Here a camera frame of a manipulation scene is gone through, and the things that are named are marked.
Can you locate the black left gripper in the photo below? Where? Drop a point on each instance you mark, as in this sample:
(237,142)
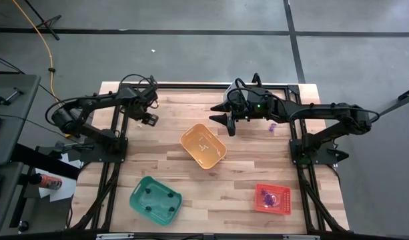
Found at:
(144,106)

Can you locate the black aluminium table frame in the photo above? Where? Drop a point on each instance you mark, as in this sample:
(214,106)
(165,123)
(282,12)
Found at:
(191,86)

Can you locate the black caster wheel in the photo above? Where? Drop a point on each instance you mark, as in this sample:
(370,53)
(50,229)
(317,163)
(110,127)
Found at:
(23,226)

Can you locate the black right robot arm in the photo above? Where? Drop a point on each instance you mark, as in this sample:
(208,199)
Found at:
(324,110)

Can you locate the white paper sheets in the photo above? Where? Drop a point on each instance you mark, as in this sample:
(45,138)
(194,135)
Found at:
(65,191)

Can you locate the grey round knob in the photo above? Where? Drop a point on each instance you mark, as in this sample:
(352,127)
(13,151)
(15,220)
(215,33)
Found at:
(59,145)

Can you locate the silver aluminium extrusion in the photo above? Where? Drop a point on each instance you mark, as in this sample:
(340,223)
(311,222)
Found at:
(114,236)
(301,237)

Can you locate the green plastic bin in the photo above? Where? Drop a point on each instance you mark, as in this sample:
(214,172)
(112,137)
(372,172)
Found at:
(159,201)

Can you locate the grey desk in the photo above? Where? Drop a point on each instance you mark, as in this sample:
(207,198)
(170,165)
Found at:
(20,110)

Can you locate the black tripod stand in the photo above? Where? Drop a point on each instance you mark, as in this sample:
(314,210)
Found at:
(44,21)

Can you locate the red perforated basket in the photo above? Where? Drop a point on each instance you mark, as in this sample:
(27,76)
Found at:
(282,200)

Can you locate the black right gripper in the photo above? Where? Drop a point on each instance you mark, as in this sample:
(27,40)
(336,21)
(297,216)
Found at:
(257,105)

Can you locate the orange plastic bin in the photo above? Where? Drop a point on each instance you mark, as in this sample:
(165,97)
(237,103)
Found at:
(211,140)

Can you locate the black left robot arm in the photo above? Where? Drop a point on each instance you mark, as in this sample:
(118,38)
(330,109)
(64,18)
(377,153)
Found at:
(100,100)

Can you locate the white plastic bin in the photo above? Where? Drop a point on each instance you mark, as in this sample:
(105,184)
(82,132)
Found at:
(229,89)

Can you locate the black stand leg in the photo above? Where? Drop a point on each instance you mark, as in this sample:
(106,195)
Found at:
(407,95)

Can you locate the black table clamp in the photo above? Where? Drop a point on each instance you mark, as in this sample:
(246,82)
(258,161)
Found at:
(256,79)
(153,80)

